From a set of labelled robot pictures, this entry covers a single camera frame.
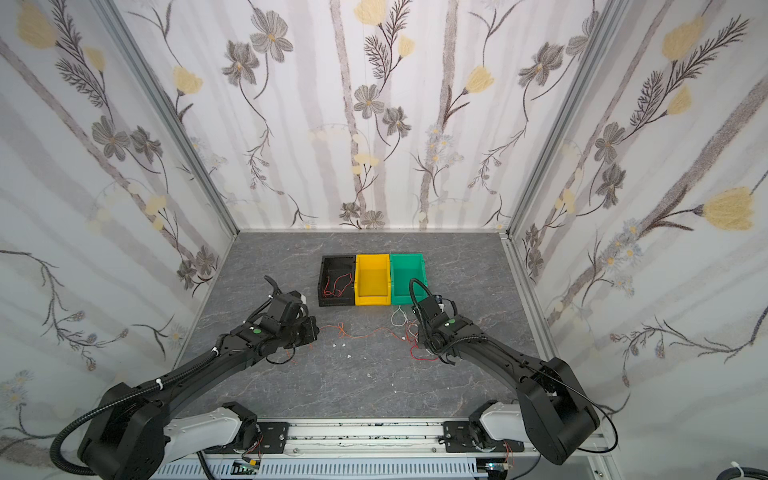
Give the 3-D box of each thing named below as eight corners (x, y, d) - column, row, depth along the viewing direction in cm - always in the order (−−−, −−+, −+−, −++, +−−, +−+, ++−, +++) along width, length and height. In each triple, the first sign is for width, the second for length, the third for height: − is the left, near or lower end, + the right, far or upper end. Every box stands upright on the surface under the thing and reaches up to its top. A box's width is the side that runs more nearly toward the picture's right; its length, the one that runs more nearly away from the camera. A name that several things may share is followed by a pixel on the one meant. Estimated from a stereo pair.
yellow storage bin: (353, 309, 100) (351, 297, 94) (357, 265, 112) (356, 252, 106) (390, 309, 100) (390, 297, 94) (390, 265, 112) (390, 253, 106)
